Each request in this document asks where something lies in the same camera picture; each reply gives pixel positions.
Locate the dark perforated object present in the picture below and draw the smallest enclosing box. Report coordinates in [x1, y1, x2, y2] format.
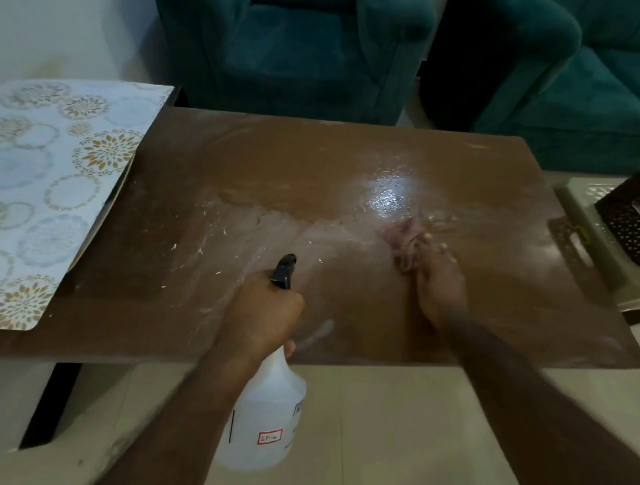
[592, 172, 640, 256]

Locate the teal armchair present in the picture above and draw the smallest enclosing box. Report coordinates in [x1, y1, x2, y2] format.
[155, 0, 437, 126]

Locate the teal sofa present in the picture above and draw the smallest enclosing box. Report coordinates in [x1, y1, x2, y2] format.
[422, 0, 640, 175]

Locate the person's right hand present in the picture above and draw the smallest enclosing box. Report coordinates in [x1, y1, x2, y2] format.
[399, 233, 470, 330]

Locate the brown wooden table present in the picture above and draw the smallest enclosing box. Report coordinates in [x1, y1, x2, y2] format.
[0, 106, 640, 369]

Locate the floral patterned table mat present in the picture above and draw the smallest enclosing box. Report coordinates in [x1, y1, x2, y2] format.
[0, 80, 175, 331]

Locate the person's left hand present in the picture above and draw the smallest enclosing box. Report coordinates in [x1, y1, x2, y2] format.
[216, 270, 305, 361]

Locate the pink cleaning cloth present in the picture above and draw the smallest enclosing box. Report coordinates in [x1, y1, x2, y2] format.
[380, 218, 427, 273]

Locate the beige plastic stool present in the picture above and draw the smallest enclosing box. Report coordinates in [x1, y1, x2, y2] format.
[552, 177, 640, 313]

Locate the person's left forearm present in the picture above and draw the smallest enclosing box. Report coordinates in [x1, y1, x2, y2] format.
[95, 345, 256, 485]

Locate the white spray bottle black nozzle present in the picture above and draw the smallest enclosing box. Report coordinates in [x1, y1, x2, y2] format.
[215, 254, 307, 471]

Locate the person's right forearm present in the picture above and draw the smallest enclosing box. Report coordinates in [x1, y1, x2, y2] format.
[435, 312, 640, 485]

